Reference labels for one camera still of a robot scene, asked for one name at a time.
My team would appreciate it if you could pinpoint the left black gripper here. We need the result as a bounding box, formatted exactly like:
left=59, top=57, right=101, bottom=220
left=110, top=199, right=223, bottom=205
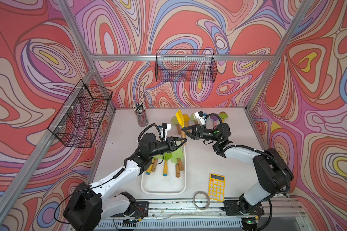
left=147, top=138, right=186, bottom=159

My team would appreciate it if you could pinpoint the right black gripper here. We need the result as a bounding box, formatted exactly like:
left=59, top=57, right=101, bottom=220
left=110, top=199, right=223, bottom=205
left=181, top=125, right=220, bottom=142

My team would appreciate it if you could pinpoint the green shovel wooden handle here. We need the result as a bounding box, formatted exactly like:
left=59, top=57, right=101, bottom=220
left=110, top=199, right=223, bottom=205
left=171, top=116, right=181, bottom=135
left=190, top=113, right=198, bottom=125

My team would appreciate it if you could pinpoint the purple shovel pink handle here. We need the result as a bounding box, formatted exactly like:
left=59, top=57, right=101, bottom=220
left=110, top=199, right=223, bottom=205
left=210, top=115, right=218, bottom=127

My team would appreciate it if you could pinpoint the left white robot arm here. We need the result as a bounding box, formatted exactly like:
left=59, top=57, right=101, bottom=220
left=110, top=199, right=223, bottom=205
left=63, top=133, right=187, bottom=231

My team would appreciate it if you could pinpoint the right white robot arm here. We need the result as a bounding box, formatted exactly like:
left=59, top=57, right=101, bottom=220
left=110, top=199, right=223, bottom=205
left=182, top=123, right=294, bottom=215

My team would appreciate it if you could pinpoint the white plastic storage box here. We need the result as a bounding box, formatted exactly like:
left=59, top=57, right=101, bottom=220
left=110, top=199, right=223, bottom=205
left=140, top=146, right=187, bottom=195

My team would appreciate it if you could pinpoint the clear cup of pens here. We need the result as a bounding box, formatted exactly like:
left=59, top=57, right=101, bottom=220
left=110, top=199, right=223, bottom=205
left=133, top=103, right=148, bottom=127

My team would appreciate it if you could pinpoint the yellow calculator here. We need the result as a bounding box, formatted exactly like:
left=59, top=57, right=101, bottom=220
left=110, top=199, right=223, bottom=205
left=208, top=173, right=226, bottom=202

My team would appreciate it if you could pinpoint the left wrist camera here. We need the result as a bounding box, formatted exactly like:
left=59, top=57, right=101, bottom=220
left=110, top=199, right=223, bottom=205
left=158, top=123, right=172, bottom=141

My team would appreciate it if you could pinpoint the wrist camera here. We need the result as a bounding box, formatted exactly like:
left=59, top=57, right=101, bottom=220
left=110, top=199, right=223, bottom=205
left=194, top=111, right=206, bottom=126
left=158, top=123, right=172, bottom=141

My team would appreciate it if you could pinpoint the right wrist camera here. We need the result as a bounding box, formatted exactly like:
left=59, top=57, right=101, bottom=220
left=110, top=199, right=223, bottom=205
left=194, top=111, right=206, bottom=126

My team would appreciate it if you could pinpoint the black wire basket back wall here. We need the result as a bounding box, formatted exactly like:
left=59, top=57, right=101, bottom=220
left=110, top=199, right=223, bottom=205
left=155, top=48, right=218, bottom=83

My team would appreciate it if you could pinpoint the black wire basket wall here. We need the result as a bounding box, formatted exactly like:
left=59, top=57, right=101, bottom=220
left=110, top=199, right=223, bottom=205
left=155, top=48, right=218, bottom=83
left=48, top=80, right=113, bottom=148

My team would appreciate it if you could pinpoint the grey tape ring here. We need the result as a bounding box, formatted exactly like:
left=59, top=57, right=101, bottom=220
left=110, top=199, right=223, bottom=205
left=192, top=191, right=211, bottom=210

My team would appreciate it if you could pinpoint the black wire basket left wall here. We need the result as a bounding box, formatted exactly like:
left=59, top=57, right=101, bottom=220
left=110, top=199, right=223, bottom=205
left=48, top=80, right=113, bottom=148

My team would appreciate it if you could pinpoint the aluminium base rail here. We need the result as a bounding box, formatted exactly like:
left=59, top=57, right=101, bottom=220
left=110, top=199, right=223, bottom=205
left=93, top=197, right=313, bottom=231

